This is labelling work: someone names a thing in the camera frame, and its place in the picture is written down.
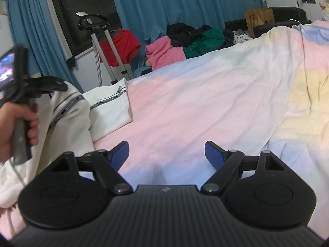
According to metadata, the white zip-up jacket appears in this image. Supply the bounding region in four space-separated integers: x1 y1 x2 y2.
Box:
1 79 132 209

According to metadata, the person's left hand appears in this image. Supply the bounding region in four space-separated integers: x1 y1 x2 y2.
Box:
1 102 40 163

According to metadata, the blue curtain left panel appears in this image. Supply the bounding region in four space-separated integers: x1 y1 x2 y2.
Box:
6 0 83 92

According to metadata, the blue curtain panel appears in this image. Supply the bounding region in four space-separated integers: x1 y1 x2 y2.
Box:
114 0 265 45
6 0 83 92

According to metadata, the pastel rainbow bed blanket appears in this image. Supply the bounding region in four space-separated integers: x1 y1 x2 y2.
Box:
1 21 328 239

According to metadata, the red garment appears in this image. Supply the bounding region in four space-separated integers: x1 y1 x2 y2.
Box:
99 29 142 67

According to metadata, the dark window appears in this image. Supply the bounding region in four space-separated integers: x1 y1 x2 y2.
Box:
52 0 122 56

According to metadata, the pink garment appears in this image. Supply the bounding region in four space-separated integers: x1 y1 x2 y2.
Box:
145 36 186 70

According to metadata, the green garment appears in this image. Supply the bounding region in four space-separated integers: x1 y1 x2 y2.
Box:
183 28 225 59

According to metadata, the black garment pile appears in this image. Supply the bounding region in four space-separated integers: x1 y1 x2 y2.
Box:
166 23 234 47

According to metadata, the brown paper bag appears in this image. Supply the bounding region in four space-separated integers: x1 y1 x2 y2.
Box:
244 8 275 37

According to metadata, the blue curtain right panel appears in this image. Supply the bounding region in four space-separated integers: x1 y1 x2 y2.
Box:
114 0 265 45

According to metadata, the black sofa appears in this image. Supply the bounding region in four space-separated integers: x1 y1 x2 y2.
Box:
225 7 311 38

